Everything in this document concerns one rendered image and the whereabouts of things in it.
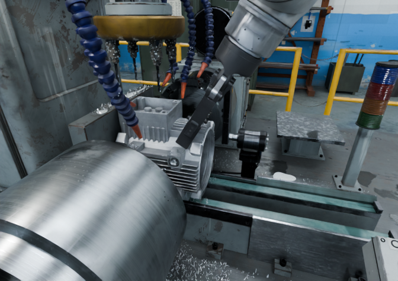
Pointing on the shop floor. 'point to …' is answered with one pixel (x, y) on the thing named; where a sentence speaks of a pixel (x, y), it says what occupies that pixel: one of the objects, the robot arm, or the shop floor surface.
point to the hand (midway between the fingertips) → (189, 132)
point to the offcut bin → (346, 76)
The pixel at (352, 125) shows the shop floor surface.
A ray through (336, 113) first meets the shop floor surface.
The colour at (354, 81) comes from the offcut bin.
